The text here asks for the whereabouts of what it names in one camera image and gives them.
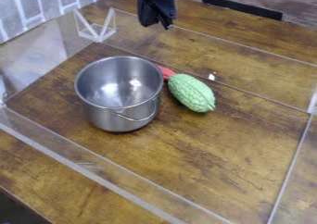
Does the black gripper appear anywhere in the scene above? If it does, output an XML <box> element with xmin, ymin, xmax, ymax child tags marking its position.
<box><xmin>138</xmin><ymin>0</ymin><xmax>177</xmax><ymax>30</ymax></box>

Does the pink spoon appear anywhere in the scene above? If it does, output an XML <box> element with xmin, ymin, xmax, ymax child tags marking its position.
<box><xmin>158</xmin><ymin>66</ymin><xmax>176</xmax><ymax>81</ymax></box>

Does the stainless steel pot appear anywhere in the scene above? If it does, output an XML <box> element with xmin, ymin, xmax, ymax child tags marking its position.
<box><xmin>76</xmin><ymin>56</ymin><xmax>164</xmax><ymax>132</ymax></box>

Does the green bitter gourd toy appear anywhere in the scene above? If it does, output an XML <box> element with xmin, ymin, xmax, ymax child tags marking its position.
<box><xmin>169</xmin><ymin>74</ymin><xmax>216</xmax><ymax>113</ymax></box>

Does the black wall strip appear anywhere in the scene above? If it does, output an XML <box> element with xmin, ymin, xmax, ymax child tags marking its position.
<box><xmin>203</xmin><ymin>0</ymin><xmax>283</xmax><ymax>21</ymax></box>

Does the clear acrylic corner bracket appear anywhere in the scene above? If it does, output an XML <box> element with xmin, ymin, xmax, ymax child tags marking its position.
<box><xmin>74</xmin><ymin>9</ymin><xmax>117</xmax><ymax>43</ymax></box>

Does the clear acrylic enclosure wall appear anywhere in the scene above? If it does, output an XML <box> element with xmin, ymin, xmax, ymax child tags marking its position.
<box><xmin>0</xmin><ymin>7</ymin><xmax>317</xmax><ymax>224</ymax></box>

